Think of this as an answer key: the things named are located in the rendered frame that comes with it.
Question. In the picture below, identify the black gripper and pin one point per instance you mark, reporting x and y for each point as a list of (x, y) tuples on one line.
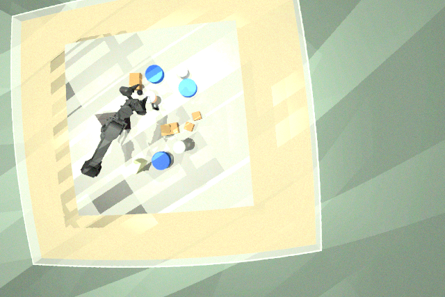
[(127, 91)]

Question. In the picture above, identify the blue cylinder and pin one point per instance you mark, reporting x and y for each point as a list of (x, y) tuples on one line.
[(161, 160), (187, 87), (154, 74)]

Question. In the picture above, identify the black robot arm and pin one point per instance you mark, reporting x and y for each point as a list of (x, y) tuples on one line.
[(110, 131)]

